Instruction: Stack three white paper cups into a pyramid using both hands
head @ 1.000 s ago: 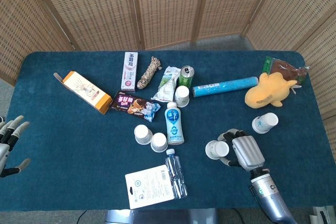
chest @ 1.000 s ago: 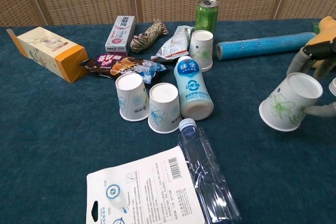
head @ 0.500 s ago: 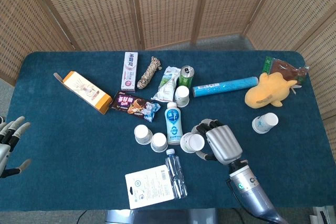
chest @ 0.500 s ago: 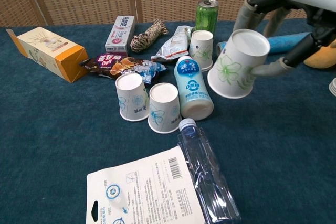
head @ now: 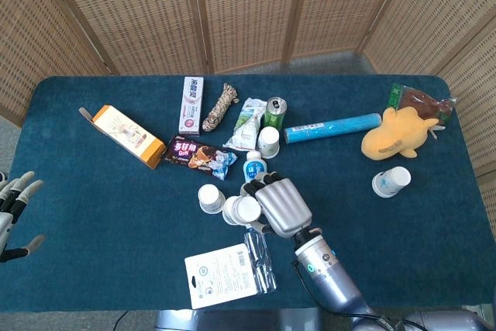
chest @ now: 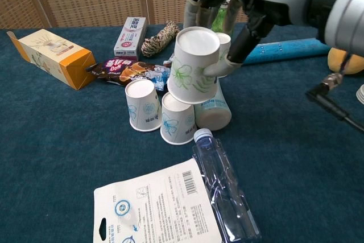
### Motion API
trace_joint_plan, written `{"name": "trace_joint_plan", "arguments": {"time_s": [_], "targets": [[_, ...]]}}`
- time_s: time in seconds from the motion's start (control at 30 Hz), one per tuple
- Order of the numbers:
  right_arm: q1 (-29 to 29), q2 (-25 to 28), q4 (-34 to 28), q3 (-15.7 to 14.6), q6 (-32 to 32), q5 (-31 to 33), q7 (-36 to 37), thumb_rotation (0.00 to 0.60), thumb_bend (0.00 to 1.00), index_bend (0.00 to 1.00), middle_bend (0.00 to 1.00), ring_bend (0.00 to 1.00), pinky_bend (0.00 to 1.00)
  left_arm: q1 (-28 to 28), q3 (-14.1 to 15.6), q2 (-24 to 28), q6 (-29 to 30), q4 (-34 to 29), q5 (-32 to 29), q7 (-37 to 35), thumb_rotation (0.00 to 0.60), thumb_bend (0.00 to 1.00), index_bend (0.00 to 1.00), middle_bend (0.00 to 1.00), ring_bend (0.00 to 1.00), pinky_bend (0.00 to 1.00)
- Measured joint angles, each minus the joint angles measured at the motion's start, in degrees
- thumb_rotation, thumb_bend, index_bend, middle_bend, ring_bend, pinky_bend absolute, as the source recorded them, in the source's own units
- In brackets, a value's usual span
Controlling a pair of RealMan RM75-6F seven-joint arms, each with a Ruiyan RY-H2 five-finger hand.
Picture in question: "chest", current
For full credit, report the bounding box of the white paper cup green flower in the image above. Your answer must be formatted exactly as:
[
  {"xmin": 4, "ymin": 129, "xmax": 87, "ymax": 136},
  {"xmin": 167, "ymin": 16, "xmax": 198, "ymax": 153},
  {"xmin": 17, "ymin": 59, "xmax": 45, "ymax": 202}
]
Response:
[
  {"xmin": 167, "ymin": 26, "xmax": 221, "ymax": 105},
  {"xmin": 216, "ymin": 32, "xmax": 231, "ymax": 78}
]

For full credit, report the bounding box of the white paper cup blue print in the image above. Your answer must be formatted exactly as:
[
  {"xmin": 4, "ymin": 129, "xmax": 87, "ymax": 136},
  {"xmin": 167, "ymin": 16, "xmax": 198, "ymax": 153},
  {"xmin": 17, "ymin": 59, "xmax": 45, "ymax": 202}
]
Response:
[{"xmin": 125, "ymin": 79, "xmax": 162, "ymax": 132}]

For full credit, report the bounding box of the white object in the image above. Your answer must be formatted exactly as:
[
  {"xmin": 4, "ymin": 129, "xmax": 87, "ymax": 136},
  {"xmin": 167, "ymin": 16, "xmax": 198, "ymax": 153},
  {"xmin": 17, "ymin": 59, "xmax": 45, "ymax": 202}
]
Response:
[{"xmin": 355, "ymin": 84, "xmax": 364, "ymax": 104}]

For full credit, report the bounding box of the green drink can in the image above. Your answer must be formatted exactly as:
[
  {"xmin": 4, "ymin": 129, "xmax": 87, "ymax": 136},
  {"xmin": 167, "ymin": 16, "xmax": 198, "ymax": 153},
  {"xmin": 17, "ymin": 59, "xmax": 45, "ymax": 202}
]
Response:
[{"xmin": 212, "ymin": 0, "xmax": 237, "ymax": 38}]

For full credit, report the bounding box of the blue paper roll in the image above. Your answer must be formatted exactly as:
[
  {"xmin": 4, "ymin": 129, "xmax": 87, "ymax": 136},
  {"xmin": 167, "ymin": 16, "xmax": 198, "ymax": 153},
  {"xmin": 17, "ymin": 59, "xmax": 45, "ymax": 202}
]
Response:
[{"xmin": 243, "ymin": 37, "xmax": 332, "ymax": 66}]

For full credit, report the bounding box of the yellow plush toy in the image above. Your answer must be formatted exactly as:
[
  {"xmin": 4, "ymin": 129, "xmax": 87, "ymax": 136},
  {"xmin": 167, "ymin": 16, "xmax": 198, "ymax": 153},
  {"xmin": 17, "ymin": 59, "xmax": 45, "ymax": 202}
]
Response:
[{"xmin": 327, "ymin": 48, "xmax": 364, "ymax": 76}]

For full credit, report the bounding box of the white blue milk bottle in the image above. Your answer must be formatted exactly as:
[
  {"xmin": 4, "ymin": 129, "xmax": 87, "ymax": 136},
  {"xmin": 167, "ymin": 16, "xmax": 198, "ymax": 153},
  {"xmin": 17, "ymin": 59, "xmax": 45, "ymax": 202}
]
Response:
[{"xmin": 194, "ymin": 82, "xmax": 233, "ymax": 131}]

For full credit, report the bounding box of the white pink toothpaste box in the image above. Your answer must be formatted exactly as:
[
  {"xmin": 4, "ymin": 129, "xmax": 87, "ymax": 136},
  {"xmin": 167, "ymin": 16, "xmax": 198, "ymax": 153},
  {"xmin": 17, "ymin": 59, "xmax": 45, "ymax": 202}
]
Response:
[{"xmin": 113, "ymin": 17, "xmax": 147, "ymax": 57}]

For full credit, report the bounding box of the white paper cup blue flower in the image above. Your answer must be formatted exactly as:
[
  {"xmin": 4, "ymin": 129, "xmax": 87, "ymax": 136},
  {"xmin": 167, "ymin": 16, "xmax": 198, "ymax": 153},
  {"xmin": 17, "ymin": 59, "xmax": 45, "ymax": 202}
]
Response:
[{"xmin": 160, "ymin": 92, "xmax": 197, "ymax": 145}]

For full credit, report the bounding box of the brown chocolate snack bag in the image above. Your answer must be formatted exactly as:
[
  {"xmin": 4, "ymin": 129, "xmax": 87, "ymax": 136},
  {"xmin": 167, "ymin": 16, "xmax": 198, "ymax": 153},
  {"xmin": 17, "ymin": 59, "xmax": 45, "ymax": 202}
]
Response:
[{"xmin": 85, "ymin": 58, "xmax": 171, "ymax": 90}]

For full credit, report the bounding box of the clear plastic water bottle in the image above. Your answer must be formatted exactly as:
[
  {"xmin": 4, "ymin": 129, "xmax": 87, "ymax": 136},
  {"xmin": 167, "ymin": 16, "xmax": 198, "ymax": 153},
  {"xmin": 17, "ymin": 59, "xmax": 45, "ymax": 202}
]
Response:
[{"xmin": 192, "ymin": 128, "xmax": 262, "ymax": 243}]

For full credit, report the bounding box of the orange cream cardboard box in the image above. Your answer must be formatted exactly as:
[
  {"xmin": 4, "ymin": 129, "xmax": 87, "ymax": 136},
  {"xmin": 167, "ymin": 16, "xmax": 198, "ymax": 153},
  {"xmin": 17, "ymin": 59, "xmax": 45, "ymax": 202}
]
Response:
[{"xmin": 6, "ymin": 28, "xmax": 97, "ymax": 91}]

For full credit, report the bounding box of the white blister card package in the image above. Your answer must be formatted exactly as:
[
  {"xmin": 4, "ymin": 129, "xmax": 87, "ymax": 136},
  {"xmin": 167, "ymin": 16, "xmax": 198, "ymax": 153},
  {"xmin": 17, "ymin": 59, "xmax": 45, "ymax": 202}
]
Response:
[{"xmin": 93, "ymin": 158, "xmax": 223, "ymax": 243}]

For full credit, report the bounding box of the teal table cloth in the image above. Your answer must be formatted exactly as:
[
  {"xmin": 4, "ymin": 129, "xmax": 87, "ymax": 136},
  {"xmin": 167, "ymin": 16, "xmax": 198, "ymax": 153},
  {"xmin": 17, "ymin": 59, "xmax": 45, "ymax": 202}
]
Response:
[{"xmin": 0, "ymin": 20, "xmax": 364, "ymax": 243}]

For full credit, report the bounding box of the black cable with connector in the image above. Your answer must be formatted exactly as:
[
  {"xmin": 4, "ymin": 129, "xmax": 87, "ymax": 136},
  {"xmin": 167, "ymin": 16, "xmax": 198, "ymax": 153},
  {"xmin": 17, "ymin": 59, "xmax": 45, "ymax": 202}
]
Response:
[{"xmin": 305, "ymin": 52, "xmax": 364, "ymax": 133}]

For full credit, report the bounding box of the brown white rope bundle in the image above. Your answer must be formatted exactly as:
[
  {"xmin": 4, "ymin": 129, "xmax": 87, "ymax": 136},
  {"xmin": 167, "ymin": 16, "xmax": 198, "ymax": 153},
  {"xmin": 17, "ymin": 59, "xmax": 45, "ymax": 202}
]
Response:
[{"xmin": 140, "ymin": 20, "xmax": 181, "ymax": 58}]

